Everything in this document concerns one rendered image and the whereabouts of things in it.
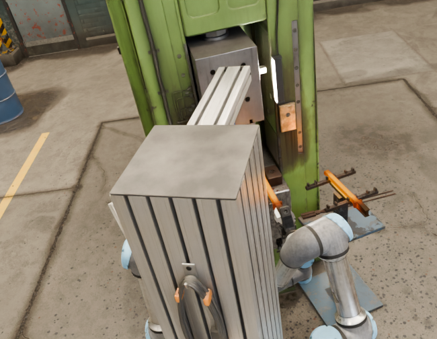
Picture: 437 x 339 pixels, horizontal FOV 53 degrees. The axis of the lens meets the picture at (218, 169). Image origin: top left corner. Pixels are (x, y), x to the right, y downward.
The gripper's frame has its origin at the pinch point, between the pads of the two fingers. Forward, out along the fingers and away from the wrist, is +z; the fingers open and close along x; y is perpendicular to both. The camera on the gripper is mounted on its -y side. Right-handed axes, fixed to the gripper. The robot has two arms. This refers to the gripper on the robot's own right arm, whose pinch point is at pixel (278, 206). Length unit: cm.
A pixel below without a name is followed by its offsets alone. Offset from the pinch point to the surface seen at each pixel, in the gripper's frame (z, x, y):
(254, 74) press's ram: 40, 5, -51
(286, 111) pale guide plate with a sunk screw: 53, 24, -20
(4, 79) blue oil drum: 444, -241, 41
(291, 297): 36, 10, 112
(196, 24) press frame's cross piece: 53, -16, -77
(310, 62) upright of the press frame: 55, 40, -44
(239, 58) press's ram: 39, -1, -61
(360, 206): 5.9, 43.9, 18.4
